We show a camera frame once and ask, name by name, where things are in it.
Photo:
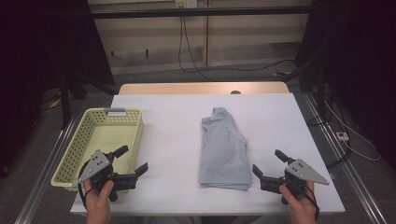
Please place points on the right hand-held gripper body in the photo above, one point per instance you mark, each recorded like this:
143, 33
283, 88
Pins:
300, 172

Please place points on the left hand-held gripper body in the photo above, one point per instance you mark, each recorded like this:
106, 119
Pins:
95, 165

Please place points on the pale yellow plastic basket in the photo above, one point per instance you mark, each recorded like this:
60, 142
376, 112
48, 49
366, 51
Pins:
102, 137

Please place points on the light grey shirt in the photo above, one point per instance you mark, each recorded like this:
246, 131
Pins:
222, 149

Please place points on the person's right hand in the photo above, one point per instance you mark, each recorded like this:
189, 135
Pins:
302, 205

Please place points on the person's left hand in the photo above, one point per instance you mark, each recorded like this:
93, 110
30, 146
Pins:
97, 200

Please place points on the white power adapter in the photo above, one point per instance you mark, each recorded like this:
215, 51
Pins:
342, 136

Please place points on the black stand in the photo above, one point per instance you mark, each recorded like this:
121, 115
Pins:
320, 90
65, 99

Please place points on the yellow tape piece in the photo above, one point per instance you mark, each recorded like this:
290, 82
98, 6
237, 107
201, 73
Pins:
54, 103

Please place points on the dark table grommet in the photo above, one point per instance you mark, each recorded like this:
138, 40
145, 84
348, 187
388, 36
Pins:
235, 92

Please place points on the yellow floor marker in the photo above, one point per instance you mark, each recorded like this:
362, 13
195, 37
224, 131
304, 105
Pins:
281, 73

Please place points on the light wooden table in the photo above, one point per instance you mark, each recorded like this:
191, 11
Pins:
186, 88

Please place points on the black curtain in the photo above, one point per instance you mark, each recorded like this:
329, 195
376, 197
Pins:
358, 62
37, 62

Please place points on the black horizontal bar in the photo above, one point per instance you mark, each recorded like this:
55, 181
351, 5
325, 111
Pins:
202, 12

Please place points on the metal floor rail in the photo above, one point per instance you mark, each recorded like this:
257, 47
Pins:
348, 174
43, 177

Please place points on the white wall socket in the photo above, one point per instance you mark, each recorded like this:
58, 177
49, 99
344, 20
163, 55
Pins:
186, 3

